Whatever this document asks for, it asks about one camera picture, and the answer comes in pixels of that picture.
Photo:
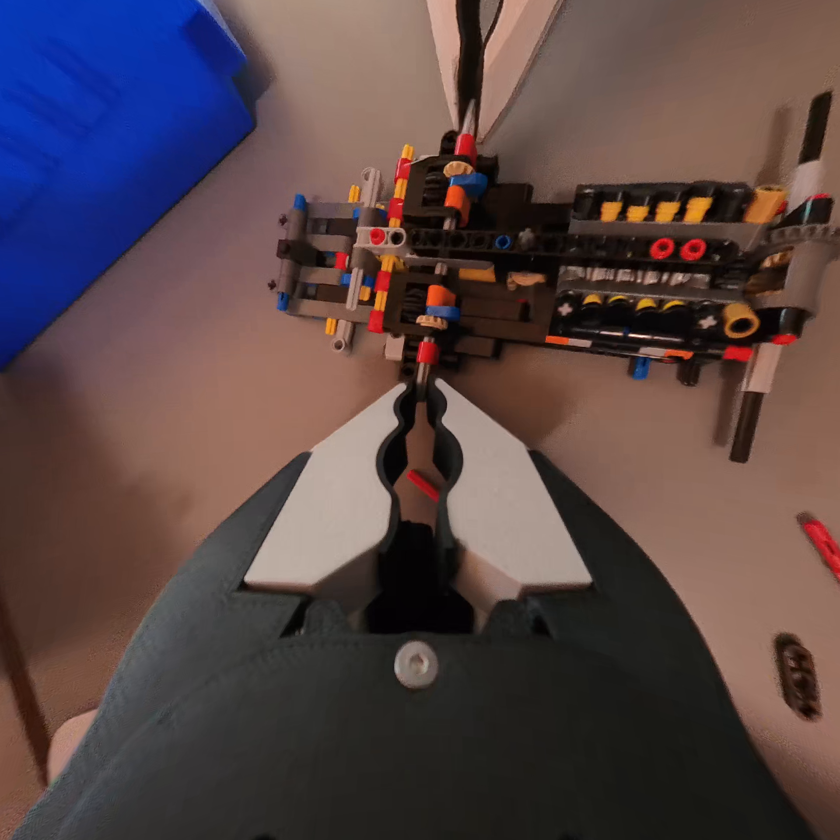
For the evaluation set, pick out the blue plastic bin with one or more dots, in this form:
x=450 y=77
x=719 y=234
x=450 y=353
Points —
x=98 y=164

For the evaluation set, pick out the thin red lego pin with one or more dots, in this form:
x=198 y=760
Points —
x=423 y=484

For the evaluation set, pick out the short red lego axle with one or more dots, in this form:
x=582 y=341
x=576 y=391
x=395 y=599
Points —
x=820 y=544

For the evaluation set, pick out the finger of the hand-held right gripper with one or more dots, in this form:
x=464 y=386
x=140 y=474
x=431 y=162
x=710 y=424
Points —
x=518 y=39
x=443 y=39

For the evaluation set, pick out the multicolour lego technic assembly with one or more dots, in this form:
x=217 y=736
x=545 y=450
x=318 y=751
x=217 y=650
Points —
x=459 y=239

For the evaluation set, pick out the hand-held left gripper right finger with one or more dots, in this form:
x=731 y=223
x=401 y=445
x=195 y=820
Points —
x=518 y=525

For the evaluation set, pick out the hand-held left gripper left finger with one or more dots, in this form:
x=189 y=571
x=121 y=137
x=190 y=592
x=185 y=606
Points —
x=321 y=525

